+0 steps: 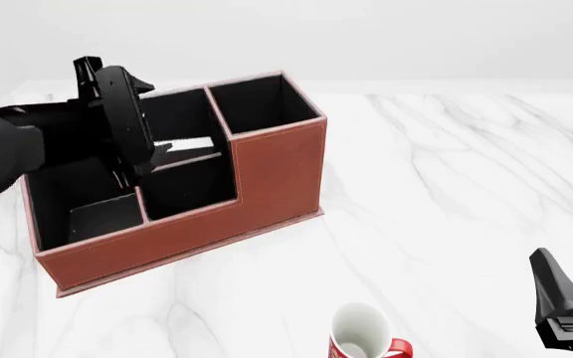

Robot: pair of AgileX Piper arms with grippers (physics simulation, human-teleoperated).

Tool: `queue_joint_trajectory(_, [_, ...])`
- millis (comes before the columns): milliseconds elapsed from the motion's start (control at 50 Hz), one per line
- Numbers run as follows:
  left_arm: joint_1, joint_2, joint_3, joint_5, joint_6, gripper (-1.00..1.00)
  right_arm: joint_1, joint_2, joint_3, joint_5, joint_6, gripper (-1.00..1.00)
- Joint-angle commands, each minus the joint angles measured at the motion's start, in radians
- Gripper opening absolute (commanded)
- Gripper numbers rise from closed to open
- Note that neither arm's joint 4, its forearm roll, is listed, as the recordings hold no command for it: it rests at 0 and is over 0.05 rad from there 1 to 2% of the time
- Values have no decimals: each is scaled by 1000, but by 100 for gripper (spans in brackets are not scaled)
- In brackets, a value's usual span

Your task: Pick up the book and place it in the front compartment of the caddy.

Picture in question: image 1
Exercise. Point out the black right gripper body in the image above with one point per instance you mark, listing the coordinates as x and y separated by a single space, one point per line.
572 333

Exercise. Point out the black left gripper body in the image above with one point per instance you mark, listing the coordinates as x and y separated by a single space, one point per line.
125 119

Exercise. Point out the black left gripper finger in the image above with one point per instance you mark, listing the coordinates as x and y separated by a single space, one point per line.
159 149
142 88

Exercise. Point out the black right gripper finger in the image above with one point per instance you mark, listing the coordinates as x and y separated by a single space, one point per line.
560 291

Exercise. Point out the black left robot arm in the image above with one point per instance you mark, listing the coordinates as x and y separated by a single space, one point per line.
67 127

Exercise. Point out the red-brown desk caddy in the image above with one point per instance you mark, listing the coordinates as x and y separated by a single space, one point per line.
276 171

